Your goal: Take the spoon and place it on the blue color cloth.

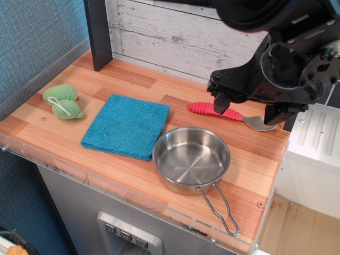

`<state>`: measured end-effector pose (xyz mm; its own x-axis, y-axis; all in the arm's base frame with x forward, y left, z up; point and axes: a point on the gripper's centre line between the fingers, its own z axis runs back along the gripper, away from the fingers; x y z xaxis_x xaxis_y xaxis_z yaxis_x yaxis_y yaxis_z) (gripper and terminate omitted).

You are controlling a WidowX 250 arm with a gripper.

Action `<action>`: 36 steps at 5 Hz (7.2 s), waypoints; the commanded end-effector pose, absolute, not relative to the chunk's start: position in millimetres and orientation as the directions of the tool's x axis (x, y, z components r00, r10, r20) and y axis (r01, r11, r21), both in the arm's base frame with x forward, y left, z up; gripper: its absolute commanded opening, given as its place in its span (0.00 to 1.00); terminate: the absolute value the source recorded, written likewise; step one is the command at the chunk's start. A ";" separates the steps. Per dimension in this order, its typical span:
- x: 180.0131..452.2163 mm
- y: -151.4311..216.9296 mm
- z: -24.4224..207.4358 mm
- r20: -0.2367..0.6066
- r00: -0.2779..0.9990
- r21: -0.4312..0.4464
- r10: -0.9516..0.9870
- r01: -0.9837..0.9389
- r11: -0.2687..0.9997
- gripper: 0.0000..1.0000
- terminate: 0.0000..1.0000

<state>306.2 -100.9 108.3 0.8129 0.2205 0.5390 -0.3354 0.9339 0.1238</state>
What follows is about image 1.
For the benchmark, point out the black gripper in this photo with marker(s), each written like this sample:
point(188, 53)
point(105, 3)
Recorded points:
point(272, 76)

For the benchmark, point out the red handled metal spoon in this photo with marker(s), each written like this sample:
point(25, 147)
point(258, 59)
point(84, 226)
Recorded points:
point(255, 122)

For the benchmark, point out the steel pan with wire handle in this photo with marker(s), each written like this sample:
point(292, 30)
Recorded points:
point(192, 161)

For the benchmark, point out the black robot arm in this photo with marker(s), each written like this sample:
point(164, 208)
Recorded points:
point(307, 27)

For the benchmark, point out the blue folded cloth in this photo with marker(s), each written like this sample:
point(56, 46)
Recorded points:
point(126, 126)

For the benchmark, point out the white ribbed appliance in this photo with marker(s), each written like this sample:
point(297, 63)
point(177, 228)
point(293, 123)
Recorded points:
point(310, 168)

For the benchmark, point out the grey toy dispenser panel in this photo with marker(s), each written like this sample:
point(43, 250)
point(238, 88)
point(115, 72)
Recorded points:
point(121, 237)

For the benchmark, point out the green plush toy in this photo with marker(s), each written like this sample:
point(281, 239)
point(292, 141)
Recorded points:
point(63, 100)

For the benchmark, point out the clear acrylic edge guard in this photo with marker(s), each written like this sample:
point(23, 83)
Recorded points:
point(248, 183)

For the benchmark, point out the yellow black object corner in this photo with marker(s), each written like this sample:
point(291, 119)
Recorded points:
point(9, 247)

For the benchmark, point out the dark grey right post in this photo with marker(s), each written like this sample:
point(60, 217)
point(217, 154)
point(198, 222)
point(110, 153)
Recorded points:
point(288, 126)

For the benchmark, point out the dark grey post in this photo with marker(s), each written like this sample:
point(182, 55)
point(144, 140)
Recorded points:
point(288, 126)
point(99, 35)

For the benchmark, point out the dark grey left post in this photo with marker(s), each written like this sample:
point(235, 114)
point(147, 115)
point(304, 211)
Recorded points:
point(99, 35)

